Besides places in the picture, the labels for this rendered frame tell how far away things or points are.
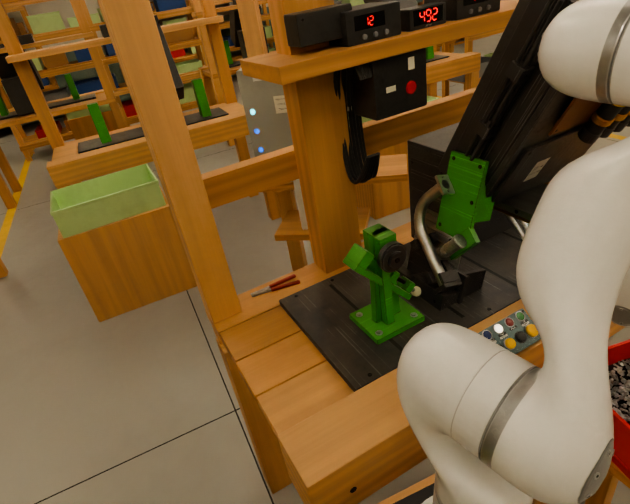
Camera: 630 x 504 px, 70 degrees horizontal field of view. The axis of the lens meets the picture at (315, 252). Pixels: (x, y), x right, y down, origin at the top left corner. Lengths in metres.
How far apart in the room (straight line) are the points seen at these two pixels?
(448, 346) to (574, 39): 0.34
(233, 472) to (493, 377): 1.70
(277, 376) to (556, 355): 0.79
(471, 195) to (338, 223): 0.43
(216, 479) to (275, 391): 1.05
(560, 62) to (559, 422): 0.35
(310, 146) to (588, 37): 0.86
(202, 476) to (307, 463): 1.23
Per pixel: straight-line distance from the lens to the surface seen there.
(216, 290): 1.32
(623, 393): 1.16
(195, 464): 2.21
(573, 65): 0.55
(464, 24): 1.38
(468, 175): 1.18
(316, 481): 0.95
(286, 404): 1.09
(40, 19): 7.74
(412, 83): 1.29
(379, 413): 1.02
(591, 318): 0.50
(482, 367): 0.53
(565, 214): 0.50
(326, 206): 1.36
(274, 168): 1.34
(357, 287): 1.35
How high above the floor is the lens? 1.70
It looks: 31 degrees down
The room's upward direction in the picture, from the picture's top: 10 degrees counter-clockwise
